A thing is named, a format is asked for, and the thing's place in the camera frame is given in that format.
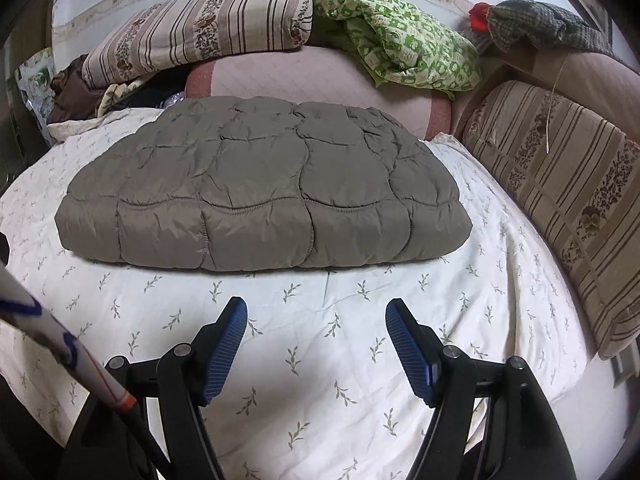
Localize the black cloth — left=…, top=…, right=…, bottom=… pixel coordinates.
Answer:
left=119, top=89, right=187, bottom=112

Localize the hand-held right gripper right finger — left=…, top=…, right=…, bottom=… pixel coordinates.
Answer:
left=385, top=298, right=529, bottom=480

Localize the grey quilted jacket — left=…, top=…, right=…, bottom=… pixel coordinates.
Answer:
left=54, top=95, right=474, bottom=274

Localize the white leaf-print bedsheet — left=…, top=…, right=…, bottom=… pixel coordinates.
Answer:
left=0, top=107, right=602, bottom=480

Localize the striped floral brown cushion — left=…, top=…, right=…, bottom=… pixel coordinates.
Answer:
left=459, top=80, right=640, bottom=362

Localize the thin beige string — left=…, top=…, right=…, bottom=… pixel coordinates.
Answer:
left=546, top=55, right=569, bottom=154

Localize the white printed cable sleeve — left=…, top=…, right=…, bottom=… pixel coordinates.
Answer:
left=0, top=260, right=139, bottom=414

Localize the grey checked cloth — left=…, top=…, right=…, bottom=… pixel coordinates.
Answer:
left=475, top=0, right=614, bottom=57

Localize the striped pink pillow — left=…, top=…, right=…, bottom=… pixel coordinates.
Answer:
left=81, top=0, right=315, bottom=89

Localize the cardboard box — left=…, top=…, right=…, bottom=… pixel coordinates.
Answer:
left=492, top=40, right=572, bottom=97

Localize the green printed blanket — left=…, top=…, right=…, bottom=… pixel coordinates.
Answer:
left=305, top=0, right=482, bottom=100

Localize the pink round cushion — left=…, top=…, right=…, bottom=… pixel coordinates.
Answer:
left=184, top=45, right=455, bottom=142

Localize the pinkish brown cover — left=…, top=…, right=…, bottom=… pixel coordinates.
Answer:
left=562, top=49, right=640, bottom=133

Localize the cream patterned cloth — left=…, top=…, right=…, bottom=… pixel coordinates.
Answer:
left=97, top=80, right=147, bottom=117

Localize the clear plastic bag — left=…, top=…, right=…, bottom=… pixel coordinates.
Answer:
left=14, top=47, right=57, bottom=127

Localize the dark brown cloth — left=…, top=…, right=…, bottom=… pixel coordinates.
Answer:
left=47, top=55, right=109, bottom=124

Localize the red cloth item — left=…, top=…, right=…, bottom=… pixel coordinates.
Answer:
left=468, top=2, right=494, bottom=34

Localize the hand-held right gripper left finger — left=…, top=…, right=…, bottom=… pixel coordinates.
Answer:
left=107, top=296, right=249, bottom=480

